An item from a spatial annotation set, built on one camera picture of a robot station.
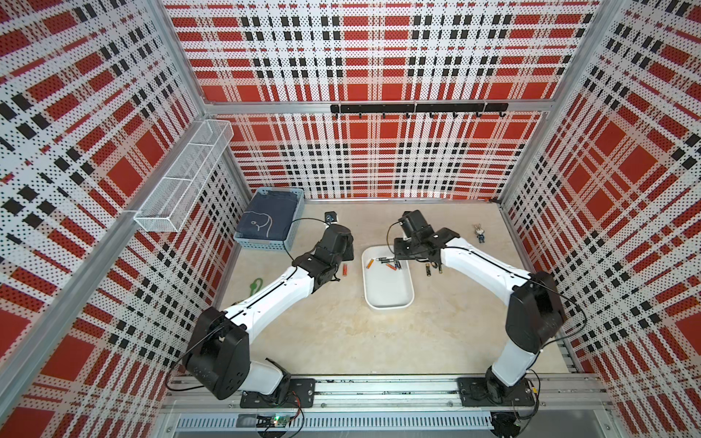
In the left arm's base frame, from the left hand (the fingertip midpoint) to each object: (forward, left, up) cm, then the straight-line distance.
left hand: (347, 240), depth 86 cm
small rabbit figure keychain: (+15, -52, -17) cm, 57 cm away
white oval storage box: (-7, -13, -18) cm, 24 cm away
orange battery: (+2, -7, -18) cm, 19 cm away
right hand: (0, -19, -4) cm, 19 cm away
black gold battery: (-1, -29, -18) cm, 34 cm away
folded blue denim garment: (+20, +33, -10) cm, 40 cm away
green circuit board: (-46, +18, -16) cm, 52 cm away
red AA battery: (-1, +2, -18) cm, 18 cm away
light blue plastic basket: (+8, +29, -13) cm, 33 cm away
